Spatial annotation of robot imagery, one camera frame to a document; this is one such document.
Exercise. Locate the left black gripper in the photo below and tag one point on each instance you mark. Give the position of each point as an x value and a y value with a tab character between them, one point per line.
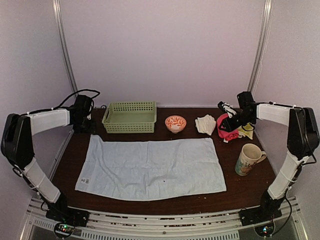
91	130

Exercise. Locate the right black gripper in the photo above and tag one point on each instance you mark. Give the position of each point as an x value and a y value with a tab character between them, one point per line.
227	123

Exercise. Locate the light blue towel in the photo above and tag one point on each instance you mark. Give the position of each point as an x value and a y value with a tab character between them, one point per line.
151	170

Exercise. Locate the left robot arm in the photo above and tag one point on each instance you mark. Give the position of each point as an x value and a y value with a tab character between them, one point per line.
18	148

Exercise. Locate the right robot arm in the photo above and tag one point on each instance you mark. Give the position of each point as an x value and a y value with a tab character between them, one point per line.
302	139

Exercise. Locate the pink towel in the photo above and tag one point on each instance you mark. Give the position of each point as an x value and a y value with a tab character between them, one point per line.
226	136

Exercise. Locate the yellow patterned cloth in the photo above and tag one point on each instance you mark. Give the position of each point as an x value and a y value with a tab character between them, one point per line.
246	131

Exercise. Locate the white folded towel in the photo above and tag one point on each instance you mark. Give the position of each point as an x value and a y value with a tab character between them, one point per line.
206	124

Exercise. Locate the cream floral mug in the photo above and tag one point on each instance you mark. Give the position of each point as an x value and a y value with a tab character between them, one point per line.
249	156

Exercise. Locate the green plastic basket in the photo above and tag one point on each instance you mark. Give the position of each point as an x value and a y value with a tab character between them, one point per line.
130	117

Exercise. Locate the red patterned white bowl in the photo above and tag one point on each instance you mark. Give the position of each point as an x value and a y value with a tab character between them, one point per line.
175	123

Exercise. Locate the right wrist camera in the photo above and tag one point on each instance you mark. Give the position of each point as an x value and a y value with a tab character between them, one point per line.
227	108

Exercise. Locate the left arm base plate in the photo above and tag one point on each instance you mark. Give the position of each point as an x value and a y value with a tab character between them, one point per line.
74	217

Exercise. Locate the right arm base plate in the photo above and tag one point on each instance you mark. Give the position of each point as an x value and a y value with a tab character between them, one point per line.
255	215

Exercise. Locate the front aluminium rail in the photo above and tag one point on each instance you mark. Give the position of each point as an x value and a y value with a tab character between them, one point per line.
221	225

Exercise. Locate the right aluminium frame post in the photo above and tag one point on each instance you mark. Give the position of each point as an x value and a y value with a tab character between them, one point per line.
261	45

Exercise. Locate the aluminium frame post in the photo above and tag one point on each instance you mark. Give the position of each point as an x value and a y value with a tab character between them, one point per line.
63	43
261	45

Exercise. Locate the left aluminium frame post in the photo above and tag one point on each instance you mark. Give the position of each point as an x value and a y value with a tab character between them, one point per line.
63	43

